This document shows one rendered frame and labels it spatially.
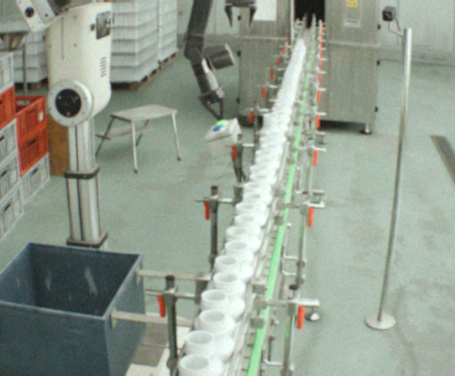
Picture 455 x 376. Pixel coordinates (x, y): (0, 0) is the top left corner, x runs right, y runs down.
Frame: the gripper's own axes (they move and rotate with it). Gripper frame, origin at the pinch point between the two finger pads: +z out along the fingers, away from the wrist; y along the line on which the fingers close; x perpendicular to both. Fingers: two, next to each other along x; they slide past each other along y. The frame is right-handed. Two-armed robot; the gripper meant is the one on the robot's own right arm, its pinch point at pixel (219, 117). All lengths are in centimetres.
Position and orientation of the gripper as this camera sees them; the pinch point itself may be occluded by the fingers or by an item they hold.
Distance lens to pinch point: 204.4
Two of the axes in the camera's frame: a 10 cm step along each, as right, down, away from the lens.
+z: 3.3, 9.0, 2.8
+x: -9.3, 2.6, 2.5
